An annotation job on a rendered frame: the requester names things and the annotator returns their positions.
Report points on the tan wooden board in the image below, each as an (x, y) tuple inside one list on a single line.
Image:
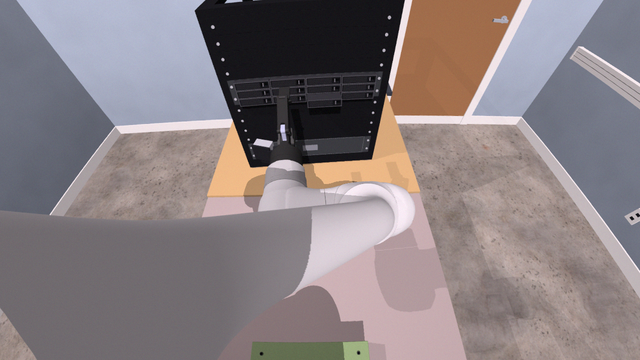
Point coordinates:
[(390, 163)]

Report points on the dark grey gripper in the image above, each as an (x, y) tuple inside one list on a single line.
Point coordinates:
[(286, 149)]

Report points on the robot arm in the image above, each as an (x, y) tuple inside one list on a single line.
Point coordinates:
[(181, 289)]

